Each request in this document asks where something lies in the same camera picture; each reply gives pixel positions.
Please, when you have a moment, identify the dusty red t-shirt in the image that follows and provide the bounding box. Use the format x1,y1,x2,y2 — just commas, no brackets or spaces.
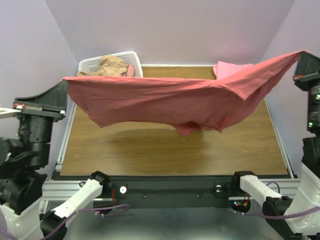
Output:
64,51,300,136

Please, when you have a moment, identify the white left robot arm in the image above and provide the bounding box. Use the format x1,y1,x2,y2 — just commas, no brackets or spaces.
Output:
0,81,111,240

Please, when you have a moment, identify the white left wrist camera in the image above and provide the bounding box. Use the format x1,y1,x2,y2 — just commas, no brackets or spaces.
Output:
0,103,25,119

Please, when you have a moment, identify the mauve pink t-shirt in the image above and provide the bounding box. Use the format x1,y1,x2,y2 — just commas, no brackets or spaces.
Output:
122,64,135,77

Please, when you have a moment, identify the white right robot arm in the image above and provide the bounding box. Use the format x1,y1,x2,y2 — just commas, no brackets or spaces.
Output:
230,51,320,240

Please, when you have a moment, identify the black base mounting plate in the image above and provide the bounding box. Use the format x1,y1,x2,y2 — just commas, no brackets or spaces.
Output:
95,175,248,209

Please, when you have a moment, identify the aluminium table frame rail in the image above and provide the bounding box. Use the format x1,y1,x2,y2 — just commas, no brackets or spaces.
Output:
42,99,300,202

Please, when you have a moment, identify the folded light pink t-shirt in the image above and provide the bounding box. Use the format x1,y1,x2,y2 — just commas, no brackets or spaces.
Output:
212,61,253,80

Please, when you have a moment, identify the white plastic laundry basket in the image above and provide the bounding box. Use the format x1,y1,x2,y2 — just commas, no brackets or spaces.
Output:
78,51,144,77

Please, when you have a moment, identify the beige t-shirt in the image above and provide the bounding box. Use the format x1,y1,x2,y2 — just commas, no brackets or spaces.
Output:
77,55,128,77

